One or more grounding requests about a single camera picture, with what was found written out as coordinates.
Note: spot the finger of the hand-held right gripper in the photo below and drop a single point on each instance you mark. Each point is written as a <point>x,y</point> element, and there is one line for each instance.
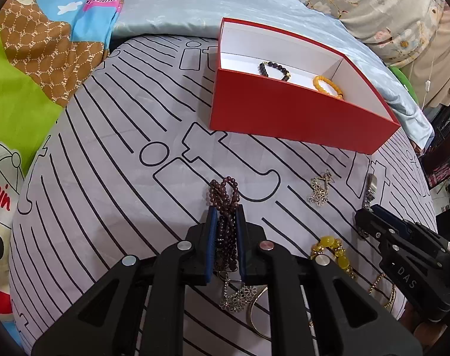
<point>406,274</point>
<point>390,216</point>

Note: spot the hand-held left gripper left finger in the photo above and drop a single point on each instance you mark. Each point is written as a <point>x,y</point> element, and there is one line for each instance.
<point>212,244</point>

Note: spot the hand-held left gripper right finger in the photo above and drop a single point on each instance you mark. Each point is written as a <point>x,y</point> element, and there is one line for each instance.
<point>240,244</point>

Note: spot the silver metal watch band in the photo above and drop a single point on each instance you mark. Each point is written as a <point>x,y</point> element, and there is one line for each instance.
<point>370,189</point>

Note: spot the gold filigree earring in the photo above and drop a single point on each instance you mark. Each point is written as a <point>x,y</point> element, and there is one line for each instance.
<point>318,193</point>

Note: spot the thin gold bangle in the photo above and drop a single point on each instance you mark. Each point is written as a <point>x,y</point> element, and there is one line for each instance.
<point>251,319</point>

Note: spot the red cardboard box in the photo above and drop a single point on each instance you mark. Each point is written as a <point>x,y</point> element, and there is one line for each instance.
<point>284,115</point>

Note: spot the dark wooden furniture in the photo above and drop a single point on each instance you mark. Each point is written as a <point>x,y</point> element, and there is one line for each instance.
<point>445,148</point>

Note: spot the green cushion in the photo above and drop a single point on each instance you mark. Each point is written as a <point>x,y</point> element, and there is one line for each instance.
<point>404,81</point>

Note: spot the beige curtain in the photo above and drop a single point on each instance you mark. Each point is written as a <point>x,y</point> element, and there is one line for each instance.
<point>443,63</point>

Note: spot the grey floral cloth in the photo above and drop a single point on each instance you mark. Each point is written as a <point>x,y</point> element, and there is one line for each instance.
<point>377,7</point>

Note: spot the light blue blanket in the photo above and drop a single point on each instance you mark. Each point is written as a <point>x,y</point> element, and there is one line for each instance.
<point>195,11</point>

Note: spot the cartoon printed blanket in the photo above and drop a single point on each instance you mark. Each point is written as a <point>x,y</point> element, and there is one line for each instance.
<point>43,44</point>

